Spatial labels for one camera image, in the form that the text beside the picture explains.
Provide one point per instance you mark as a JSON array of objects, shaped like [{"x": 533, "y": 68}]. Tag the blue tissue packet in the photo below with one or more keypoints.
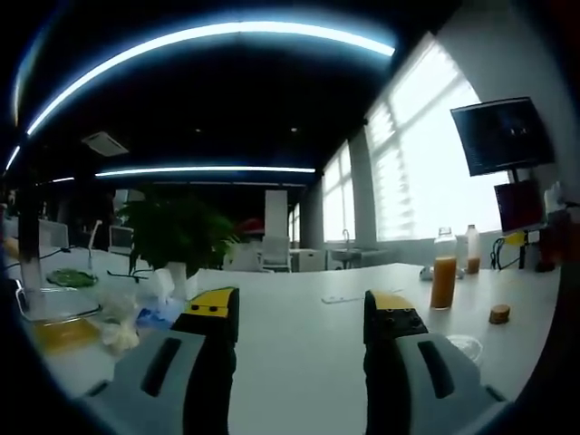
[{"x": 154, "y": 317}]

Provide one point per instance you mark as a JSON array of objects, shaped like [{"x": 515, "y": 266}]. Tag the potted green plant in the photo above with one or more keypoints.
[{"x": 176, "y": 231}]

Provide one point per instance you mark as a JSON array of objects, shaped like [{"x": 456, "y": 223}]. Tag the round cork bottle stopper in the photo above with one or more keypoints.
[{"x": 499, "y": 315}]

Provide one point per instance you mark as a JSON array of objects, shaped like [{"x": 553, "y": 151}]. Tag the ceiling air conditioner unit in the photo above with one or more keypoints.
[{"x": 105, "y": 144}]

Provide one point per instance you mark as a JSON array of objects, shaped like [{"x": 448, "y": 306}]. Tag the black and white cylinder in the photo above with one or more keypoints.
[{"x": 29, "y": 254}]

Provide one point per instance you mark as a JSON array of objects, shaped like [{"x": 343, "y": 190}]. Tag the small white device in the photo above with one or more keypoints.
[{"x": 426, "y": 274}]

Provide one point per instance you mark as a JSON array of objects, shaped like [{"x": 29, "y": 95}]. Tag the yellow black tool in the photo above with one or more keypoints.
[{"x": 516, "y": 238}]

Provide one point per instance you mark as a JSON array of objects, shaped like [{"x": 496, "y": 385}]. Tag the small clear bottle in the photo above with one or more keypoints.
[{"x": 473, "y": 265}]

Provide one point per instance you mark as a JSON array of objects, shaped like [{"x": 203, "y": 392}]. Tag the white office chair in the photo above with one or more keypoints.
[
  {"x": 275, "y": 251},
  {"x": 244, "y": 258}
]

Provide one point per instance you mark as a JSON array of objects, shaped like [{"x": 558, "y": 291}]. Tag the white laptop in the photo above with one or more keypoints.
[{"x": 121, "y": 238}]

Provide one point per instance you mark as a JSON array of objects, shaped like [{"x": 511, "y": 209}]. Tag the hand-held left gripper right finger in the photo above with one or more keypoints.
[{"x": 408, "y": 389}]

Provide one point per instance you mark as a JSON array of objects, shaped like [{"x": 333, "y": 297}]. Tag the large window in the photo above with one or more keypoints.
[{"x": 408, "y": 181}]

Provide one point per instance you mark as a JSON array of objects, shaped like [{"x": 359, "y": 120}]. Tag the white cabinet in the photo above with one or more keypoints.
[{"x": 309, "y": 260}]

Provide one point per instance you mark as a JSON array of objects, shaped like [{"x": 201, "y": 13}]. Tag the red blue sign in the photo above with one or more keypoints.
[{"x": 251, "y": 225}]

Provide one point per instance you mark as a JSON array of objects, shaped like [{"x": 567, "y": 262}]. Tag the crumpled clear plastic bag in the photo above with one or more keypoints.
[{"x": 118, "y": 335}]

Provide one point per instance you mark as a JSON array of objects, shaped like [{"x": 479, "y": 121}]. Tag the sink faucet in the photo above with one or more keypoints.
[{"x": 346, "y": 238}]

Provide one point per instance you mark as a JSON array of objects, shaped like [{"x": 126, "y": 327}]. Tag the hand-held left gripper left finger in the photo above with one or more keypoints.
[{"x": 172, "y": 380}]

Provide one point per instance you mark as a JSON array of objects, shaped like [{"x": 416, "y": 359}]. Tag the green plate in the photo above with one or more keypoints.
[{"x": 72, "y": 277}]

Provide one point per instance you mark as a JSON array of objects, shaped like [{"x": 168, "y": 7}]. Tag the white table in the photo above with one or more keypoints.
[{"x": 299, "y": 326}]

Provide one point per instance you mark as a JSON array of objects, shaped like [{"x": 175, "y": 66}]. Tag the long ceiling light strip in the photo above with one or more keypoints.
[{"x": 217, "y": 31}]

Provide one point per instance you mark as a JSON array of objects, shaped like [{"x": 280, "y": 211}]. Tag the rectangular glass baking dish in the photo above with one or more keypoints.
[{"x": 63, "y": 337}]

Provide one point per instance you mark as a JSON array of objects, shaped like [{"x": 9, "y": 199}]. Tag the yellow object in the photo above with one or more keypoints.
[{"x": 11, "y": 248}]

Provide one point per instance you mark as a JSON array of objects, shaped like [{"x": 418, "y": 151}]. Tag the culture medium glass bottle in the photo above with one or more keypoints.
[{"x": 443, "y": 285}]

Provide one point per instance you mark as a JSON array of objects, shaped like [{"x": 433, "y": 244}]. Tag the clear glass Petri dish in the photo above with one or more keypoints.
[{"x": 466, "y": 349}]

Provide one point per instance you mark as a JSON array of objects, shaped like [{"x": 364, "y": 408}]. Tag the large black monitor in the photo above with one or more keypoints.
[{"x": 503, "y": 136}]

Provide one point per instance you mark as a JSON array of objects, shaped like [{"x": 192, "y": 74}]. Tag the small dark monitor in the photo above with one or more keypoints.
[{"x": 519, "y": 206}]

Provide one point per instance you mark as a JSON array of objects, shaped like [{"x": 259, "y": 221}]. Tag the white desk stand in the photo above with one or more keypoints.
[{"x": 93, "y": 244}]

